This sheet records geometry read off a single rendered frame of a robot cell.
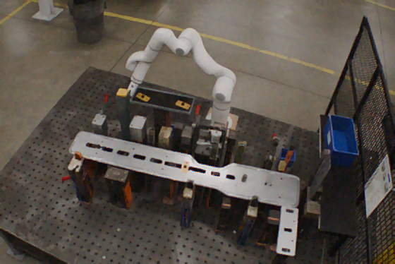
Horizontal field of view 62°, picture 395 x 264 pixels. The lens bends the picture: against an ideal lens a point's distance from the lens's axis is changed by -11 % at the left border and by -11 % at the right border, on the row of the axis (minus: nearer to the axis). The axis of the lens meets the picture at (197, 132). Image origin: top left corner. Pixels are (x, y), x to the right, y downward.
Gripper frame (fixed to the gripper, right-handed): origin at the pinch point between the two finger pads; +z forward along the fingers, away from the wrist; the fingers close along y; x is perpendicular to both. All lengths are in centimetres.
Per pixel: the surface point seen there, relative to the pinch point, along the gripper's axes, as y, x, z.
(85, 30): 197, 106, 24
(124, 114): -26.3, -5.3, -1.2
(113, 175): -73, -18, 13
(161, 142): -48, -34, -6
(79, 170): -75, 0, 20
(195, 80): 162, -46, 5
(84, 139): -49, 9, 16
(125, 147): -51, -16, 7
